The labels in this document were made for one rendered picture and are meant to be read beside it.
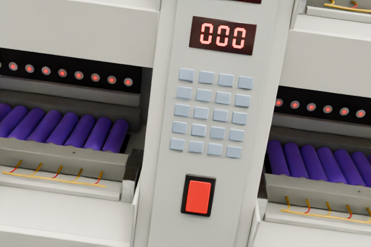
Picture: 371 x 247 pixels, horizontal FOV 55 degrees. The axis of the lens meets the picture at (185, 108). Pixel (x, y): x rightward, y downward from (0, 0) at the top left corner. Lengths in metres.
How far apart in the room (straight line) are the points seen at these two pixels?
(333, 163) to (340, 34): 0.19
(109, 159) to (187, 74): 0.15
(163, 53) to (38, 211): 0.19
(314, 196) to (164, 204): 0.16
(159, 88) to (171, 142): 0.04
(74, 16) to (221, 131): 0.14
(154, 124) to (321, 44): 0.14
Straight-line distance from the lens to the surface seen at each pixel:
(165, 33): 0.27
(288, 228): 0.37
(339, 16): 0.33
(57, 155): 0.38
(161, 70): 0.27
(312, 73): 0.29
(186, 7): 0.26
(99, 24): 0.28
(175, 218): 0.30
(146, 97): 0.48
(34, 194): 0.38
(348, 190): 0.41
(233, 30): 0.26
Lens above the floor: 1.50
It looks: 13 degrees down
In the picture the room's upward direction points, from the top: 8 degrees clockwise
